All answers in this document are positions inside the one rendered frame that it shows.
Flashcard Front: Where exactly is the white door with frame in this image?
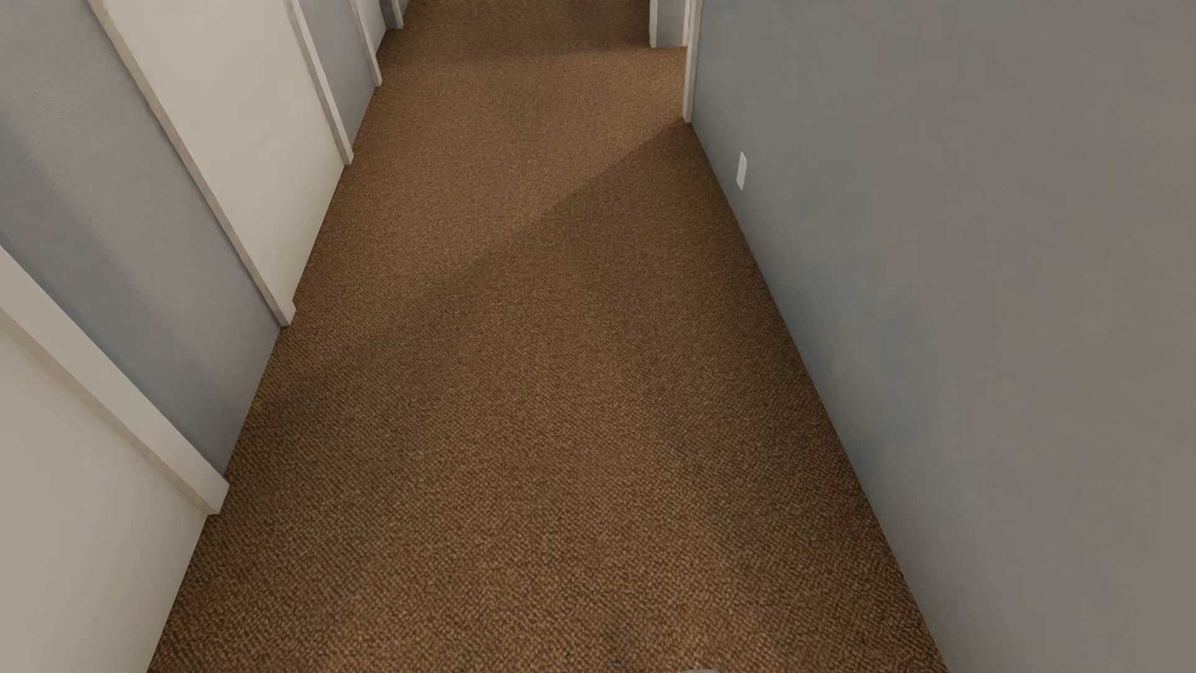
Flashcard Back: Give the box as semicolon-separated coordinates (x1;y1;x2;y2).
0;245;230;673
349;0;405;88
87;0;355;327

